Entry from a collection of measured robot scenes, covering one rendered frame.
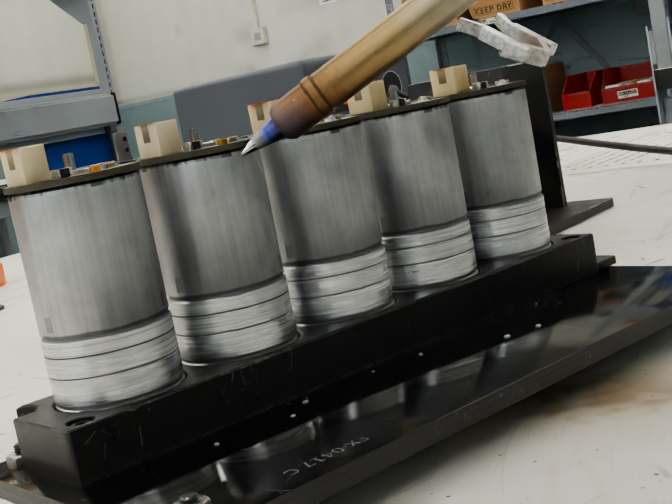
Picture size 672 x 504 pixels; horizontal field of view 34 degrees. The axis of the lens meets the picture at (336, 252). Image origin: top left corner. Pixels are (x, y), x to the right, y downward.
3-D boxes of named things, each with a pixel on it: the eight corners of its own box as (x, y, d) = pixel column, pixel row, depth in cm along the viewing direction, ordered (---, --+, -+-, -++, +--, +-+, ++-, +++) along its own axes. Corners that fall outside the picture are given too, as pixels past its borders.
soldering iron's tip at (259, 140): (248, 165, 21) (290, 133, 20) (232, 144, 20) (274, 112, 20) (252, 163, 21) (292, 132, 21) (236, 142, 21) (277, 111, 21)
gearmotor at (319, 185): (424, 335, 24) (382, 106, 23) (342, 369, 22) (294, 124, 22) (351, 331, 26) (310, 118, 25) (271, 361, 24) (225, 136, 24)
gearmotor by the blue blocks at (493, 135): (576, 273, 27) (544, 72, 27) (515, 298, 26) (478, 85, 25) (502, 273, 29) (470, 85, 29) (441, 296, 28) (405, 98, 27)
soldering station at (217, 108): (430, 166, 84) (408, 42, 82) (327, 196, 76) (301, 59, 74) (296, 182, 95) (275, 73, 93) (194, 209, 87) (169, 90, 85)
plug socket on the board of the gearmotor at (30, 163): (65, 177, 19) (57, 140, 19) (21, 186, 19) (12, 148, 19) (45, 180, 20) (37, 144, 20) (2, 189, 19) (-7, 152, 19)
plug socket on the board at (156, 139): (194, 150, 21) (187, 116, 21) (157, 158, 21) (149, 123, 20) (172, 153, 22) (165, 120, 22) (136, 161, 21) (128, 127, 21)
